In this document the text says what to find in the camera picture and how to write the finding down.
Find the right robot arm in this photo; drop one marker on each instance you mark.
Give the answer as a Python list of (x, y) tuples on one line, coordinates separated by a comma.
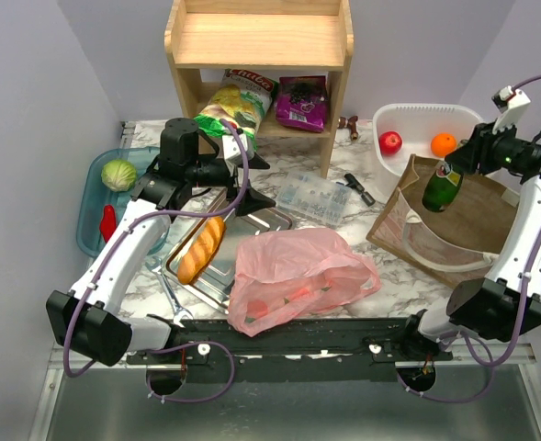
[(506, 302)]

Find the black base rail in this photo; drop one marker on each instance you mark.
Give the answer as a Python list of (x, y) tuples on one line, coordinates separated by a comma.
[(298, 351)]

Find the green glass bottle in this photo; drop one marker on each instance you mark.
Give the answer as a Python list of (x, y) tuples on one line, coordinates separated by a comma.
[(442, 187)]

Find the brown burlap tote bag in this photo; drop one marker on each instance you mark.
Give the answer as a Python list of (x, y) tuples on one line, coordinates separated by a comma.
[(456, 244)]

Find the black pipe tee fitting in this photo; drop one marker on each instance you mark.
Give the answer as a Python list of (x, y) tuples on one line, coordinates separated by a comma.
[(353, 183)]

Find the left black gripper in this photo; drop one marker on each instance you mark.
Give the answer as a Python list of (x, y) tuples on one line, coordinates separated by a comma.
[(253, 200)]

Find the teal plastic bin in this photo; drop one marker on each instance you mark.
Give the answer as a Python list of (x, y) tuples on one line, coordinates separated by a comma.
[(96, 196)]

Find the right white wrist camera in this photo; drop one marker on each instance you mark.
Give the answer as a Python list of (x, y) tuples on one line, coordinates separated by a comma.
[(512, 104)]

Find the toy orange fruit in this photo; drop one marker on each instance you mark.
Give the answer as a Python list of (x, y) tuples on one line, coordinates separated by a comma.
[(443, 144)]

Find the red toy apple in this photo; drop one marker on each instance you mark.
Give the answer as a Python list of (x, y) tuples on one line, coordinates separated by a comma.
[(390, 143)]

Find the metal baking tray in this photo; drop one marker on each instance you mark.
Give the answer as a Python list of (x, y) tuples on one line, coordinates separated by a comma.
[(214, 284)]

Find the copper pipe fitting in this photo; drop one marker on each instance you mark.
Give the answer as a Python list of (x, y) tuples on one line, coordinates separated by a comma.
[(349, 124)]

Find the red toy pepper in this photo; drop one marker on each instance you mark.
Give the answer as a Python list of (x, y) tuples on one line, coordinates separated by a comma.
[(108, 223)]

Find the pink plastic grocery bag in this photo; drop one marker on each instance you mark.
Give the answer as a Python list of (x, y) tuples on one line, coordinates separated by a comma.
[(281, 276)]

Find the pale green toy vegetable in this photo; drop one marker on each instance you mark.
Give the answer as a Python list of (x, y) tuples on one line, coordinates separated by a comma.
[(119, 175)]

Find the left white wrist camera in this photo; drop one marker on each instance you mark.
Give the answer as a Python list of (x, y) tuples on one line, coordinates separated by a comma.
[(231, 150)]

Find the white plastic bin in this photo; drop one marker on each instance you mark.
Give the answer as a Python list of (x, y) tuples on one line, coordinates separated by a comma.
[(417, 124)]

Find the steel combination wrench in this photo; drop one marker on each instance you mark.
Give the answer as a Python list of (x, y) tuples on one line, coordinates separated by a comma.
[(180, 313)]

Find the magenta cat food pouch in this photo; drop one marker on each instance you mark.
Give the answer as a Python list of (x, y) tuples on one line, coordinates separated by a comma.
[(302, 103)]

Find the clear plastic screw box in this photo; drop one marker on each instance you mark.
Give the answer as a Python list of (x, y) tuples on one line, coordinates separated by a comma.
[(314, 197)]

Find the toy baguette bread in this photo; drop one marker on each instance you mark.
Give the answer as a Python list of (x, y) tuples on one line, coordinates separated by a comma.
[(202, 250)]

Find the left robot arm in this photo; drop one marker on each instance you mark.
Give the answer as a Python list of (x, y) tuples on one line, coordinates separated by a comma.
[(85, 319)]

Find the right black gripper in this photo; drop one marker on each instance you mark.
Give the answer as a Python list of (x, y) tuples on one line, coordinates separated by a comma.
[(475, 155)]

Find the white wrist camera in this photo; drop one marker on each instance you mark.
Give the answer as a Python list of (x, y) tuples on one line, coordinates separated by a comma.
[(512, 104), (231, 150)]

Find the green chips bag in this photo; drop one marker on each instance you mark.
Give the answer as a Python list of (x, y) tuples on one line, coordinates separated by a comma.
[(243, 99)]

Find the wooden step shelf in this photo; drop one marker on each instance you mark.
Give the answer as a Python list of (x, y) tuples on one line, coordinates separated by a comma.
[(259, 36)]

